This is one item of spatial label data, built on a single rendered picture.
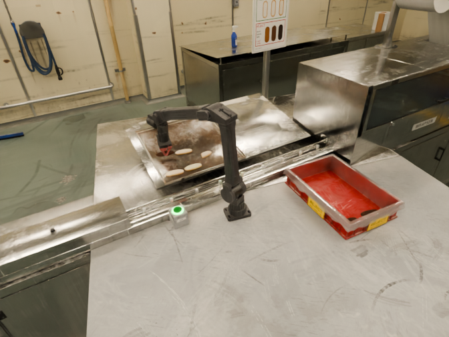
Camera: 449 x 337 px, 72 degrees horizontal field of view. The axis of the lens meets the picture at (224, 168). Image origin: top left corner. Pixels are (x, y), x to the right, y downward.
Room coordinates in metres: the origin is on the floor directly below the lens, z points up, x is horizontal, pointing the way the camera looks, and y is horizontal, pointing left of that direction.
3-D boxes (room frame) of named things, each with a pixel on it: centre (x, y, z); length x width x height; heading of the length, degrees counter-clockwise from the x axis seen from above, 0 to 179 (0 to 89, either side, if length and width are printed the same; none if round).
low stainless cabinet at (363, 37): (5.44, -2.11, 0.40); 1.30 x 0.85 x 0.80; 119
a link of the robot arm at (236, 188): (1.12, -0.04, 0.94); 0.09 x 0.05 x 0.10; 48
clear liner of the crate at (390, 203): (1.19, -0.56, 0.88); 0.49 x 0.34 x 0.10; 24
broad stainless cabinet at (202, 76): (4.09, -0.57, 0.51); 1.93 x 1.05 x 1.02; 119
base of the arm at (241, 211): (1.11, -0.06, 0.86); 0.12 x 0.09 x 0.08; 107
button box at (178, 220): (1.06, 0.22, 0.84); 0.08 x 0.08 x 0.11; 29
